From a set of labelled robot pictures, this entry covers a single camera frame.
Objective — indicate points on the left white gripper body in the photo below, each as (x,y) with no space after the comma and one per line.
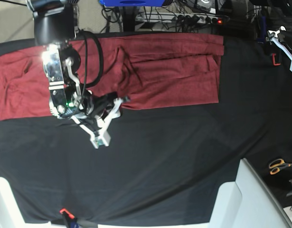
(278,38)

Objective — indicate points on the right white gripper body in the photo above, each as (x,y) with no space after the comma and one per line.
(96,124)

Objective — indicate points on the red long-sleeve T-shirt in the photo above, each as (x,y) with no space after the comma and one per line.
(154,70)

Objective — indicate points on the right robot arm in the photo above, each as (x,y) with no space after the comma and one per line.
(55,25)

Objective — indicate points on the orange and black clamp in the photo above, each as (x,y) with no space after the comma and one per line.
(276,59)

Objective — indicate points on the black table cloth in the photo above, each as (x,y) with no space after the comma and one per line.
(163,166)

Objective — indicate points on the orange and blue clamp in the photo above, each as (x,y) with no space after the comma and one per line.
(69,219)

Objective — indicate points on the blue plastic box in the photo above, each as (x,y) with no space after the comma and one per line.
(132,3)

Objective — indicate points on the white power strip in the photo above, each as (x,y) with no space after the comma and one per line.
(202,19)

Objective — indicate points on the black stand post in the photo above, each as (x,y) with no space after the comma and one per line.
(128,18)

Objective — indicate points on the yellow-handled scissors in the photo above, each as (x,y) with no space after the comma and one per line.
(278,165)

